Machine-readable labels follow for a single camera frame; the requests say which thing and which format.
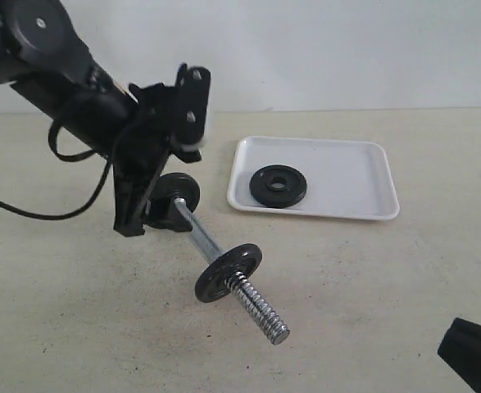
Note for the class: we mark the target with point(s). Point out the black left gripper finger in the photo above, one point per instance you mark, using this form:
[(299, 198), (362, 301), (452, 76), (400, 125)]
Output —
[(162, 213), (132, 191)]

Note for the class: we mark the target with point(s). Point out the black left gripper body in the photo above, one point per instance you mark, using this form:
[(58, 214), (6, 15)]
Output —
[(143, 125)]

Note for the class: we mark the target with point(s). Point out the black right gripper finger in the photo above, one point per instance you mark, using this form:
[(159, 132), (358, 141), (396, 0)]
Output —
[(460, 349)]

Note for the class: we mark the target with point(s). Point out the black weight plate end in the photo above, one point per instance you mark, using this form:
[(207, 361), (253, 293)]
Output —
[(180, 184)]

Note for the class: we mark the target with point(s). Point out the black weight plate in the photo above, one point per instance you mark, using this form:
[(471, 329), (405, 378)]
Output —
[(278, 186), (211, 285)]

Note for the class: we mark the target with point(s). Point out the chrome threaded dumbbell bar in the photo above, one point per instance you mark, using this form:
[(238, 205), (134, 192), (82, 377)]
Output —
[(253, 302)]

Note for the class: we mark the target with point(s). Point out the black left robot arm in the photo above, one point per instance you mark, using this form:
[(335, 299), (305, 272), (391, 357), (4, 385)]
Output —
[(45, 61)]

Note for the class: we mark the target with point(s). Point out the white plastic tray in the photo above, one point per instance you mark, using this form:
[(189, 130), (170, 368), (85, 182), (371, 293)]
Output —
[(345, 179)]

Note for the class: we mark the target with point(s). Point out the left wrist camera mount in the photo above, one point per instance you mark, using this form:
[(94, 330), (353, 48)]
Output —
[(189, 112)]

